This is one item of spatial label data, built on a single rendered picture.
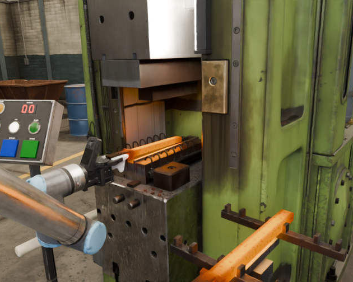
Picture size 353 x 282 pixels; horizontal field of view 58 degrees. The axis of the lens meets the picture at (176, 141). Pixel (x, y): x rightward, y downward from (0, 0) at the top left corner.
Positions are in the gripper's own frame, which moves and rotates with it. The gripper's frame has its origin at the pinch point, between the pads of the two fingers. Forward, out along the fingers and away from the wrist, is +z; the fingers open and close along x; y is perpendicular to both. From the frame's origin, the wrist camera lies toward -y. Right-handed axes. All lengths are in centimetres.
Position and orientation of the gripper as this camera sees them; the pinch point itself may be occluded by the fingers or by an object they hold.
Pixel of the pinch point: (123, 154)
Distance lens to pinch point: 120.0
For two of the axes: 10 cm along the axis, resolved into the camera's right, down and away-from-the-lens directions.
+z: 6.2, -2.3, 7.5
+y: 0.3, 9.6, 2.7
